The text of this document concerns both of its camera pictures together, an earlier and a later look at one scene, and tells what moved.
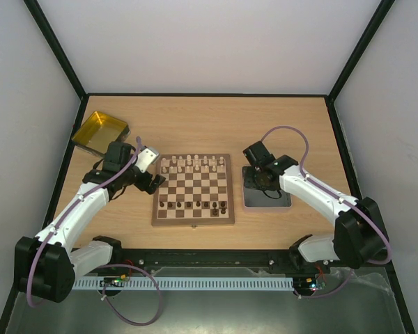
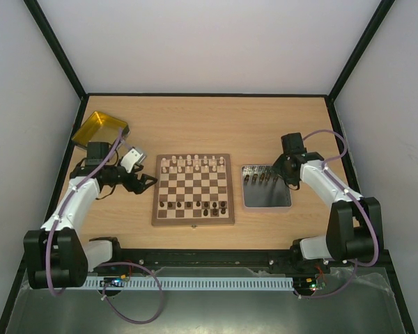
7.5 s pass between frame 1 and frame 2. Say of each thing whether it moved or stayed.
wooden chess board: stayed
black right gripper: moved
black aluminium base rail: stayed
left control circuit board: stayed
